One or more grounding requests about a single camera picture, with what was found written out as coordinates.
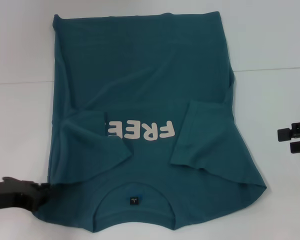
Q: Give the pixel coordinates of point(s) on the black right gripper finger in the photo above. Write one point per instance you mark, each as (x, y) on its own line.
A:
(286, 133)
(298, 147)

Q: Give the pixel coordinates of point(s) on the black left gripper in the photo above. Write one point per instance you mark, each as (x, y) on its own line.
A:
(12, 195)

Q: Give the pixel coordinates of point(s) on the teal t-shirt with FREE print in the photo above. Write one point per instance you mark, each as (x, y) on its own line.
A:
(140, 75)

